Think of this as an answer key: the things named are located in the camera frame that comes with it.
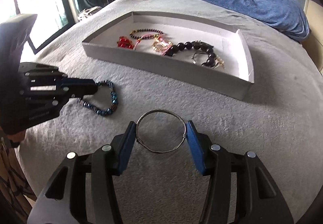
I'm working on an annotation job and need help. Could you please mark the silver wire bangle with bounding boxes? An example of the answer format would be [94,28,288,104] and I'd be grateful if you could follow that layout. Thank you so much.
[135,109,187,154]

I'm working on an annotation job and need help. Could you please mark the blue beaded bracelet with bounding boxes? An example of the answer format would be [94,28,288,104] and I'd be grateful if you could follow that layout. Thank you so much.
[77,79,120,117]

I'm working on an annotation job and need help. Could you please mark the dark red bead bracelet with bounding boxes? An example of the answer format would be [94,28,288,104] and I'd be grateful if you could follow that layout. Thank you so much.
[129,28,164,40]

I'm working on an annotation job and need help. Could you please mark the pink string bracelet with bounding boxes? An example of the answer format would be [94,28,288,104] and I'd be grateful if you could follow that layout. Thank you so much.
[133,33,161,49]

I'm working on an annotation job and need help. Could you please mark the large black bead bracelet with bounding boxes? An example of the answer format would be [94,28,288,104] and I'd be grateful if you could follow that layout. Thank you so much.
[164,40,219,68]

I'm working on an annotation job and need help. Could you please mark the person left hand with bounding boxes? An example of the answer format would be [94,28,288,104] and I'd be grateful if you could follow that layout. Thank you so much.
[7,130,26,143]

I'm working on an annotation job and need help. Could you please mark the red bead ornament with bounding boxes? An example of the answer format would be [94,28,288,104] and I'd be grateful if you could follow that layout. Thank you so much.
[117,36,134,50]

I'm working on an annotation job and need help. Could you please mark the grey bed cover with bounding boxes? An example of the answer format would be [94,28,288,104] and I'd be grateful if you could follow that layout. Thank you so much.
[16,0,322,223]

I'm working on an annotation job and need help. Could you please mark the patterned brown pants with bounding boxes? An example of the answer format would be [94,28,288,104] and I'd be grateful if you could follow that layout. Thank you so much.
[1,136,37,223]

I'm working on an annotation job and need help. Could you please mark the grey cardboard tray box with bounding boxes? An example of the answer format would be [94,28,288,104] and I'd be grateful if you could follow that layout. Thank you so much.
[82,11,255,99]

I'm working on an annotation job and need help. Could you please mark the window with black frame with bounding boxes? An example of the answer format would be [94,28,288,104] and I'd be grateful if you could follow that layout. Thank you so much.
[1,0,75,54]

